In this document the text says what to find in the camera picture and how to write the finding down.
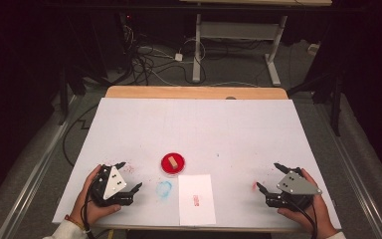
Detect long black floor cable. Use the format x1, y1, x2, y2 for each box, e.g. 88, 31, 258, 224
62, 104, 99, 168

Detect orange bead bracelet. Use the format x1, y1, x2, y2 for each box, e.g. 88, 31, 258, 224
63, 214, 92, 234

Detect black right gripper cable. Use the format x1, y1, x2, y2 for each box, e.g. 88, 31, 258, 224
286, 198, 319, 239

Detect round red ink pad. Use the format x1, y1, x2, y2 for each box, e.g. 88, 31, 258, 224
160, 151, 186, 175

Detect white box on floor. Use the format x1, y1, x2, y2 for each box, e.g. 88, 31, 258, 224
307, 43, 322, 57

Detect large white board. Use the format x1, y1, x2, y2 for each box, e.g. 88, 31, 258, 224
52, 97, 342, 231

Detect person's right hand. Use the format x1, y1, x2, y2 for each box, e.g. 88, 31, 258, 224
276, 167, 340, 239

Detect white paper sheet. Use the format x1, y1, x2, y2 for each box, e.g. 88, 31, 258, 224
178, 174, 217, 226

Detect grey metal floor rail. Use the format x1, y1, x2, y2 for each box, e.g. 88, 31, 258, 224
0, 95, 83, 239
312, 101, 382, 239

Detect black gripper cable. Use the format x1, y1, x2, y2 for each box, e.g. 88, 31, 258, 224
286, 198, 319, 239
82, 172, 97, 239

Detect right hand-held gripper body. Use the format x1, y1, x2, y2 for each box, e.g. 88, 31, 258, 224
264, 166, 323, 212

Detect thin white floor cable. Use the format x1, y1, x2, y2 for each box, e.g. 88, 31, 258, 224
145, 68, 262, 89

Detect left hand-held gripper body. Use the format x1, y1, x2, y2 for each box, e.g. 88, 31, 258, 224
89, 163, 135, 208

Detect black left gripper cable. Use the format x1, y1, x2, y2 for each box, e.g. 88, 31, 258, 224
82, 172, 97, 239

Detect white-framed desk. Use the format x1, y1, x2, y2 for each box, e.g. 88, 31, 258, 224
178, 0, 333, 88

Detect wooden table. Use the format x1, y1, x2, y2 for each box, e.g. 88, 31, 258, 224
103, 85, 313, 234

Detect black metal stand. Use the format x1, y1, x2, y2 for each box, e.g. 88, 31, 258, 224
57, 64, 88, 126
286, 68, 344, 137

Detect tangle of black floor cables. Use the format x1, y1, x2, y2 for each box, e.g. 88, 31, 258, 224
120, 13, 210, 87

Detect person's left hand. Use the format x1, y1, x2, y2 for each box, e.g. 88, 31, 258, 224
69, 163, 123, 227

